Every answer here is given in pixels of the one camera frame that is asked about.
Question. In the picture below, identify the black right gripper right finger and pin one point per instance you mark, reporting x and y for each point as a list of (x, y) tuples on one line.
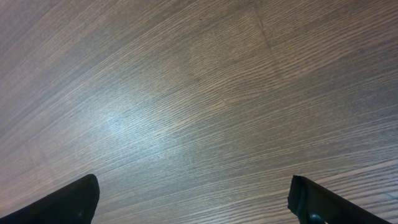
[(312, 203)]

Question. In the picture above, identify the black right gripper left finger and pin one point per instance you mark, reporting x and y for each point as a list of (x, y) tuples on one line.
[(74, 203)]

